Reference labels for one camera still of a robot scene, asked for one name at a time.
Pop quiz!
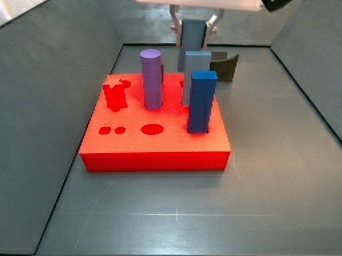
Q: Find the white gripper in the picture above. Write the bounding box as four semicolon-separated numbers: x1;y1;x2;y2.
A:
135;0;263;47

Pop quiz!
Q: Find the dark olive curved fixture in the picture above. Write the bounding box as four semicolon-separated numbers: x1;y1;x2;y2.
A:
210;52;239;82

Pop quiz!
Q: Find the red fixture base block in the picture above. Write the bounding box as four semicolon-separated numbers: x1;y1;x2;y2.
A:
79;73;231;172

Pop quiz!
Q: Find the light blue square peg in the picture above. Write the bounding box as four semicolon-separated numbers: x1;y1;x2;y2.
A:
183;51;211;106

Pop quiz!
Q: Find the purple cylinder peg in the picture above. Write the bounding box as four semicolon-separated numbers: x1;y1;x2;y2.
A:
140;49;163;110

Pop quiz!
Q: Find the dark blue rectangular peg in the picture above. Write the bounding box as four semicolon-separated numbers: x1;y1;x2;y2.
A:
187;71;218;134

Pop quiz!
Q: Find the red star peg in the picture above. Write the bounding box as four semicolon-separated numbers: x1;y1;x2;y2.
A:
103;79;131;112

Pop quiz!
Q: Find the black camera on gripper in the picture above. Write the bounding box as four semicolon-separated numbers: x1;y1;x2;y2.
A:
262;0;292;12

